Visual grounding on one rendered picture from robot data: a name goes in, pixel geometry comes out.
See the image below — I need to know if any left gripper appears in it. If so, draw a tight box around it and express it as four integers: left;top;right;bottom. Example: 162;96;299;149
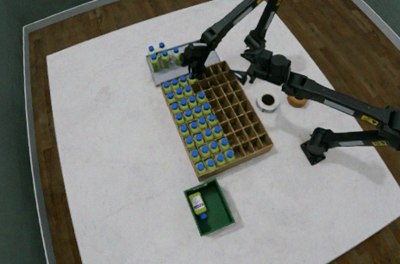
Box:
229;51;259;85

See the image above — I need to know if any brown packing tape roll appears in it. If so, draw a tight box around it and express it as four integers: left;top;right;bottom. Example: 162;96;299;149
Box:
287;96;308;108

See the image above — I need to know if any dark green plastic crate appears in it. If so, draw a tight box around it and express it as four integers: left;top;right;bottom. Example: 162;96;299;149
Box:
183;178;235;237

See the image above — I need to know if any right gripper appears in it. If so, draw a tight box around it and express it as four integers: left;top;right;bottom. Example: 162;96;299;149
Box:
188;59;208;80

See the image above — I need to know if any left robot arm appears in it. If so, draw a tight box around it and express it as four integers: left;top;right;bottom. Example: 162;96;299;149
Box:
254;49;400;166

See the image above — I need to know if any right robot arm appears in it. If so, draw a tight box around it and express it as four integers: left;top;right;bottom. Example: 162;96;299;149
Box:
179;0;282;68

